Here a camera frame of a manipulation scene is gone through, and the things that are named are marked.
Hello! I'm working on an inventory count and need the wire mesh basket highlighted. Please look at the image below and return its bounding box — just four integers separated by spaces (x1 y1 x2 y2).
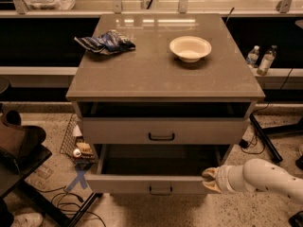
60 114 95 166

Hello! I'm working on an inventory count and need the blue chip bag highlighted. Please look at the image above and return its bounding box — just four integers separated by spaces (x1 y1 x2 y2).
74 29 135 55

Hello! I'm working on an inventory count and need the black stand leg right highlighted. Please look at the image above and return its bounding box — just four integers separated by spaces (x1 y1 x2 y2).
249 113 283 165

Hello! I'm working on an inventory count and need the grey drawer cabinet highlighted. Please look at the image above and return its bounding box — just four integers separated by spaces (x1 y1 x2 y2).
65 13 266 163

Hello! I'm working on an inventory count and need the black stand leg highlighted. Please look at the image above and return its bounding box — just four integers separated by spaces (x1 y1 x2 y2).
249 113 283 165
66 193 101 227

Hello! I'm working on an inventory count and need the white sneaker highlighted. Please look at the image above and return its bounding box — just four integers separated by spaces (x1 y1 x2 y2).
11 213 44 227

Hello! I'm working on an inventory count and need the black stand leg left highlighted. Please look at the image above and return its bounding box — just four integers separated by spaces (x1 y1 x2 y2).
66 193 101 227

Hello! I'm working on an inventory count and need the clear water bottle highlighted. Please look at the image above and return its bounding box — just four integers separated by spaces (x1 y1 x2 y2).
246 45 259 68

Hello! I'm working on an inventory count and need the brown chair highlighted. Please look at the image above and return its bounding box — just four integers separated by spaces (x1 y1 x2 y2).
0 110 46 173

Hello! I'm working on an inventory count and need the blue tape cross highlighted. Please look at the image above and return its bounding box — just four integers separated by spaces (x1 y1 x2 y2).
66 169 88 192

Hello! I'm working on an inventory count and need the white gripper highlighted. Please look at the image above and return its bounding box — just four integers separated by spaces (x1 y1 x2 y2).
202 166 245 193

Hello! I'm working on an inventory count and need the black floor cable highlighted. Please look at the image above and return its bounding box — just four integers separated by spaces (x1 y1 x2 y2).
34 184 108 227

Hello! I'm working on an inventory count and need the grey drawer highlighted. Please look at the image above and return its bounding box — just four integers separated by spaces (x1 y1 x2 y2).
86 145 231 196
79 117 249 145

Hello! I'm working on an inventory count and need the white paper bowl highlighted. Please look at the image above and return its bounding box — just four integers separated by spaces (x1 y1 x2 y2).
169 36 212 62

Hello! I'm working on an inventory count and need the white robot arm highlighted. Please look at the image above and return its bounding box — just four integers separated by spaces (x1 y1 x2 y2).
202 159 303 203

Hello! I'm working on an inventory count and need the grey top drawer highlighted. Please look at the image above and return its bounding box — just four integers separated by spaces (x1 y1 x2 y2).
79 117 249 145

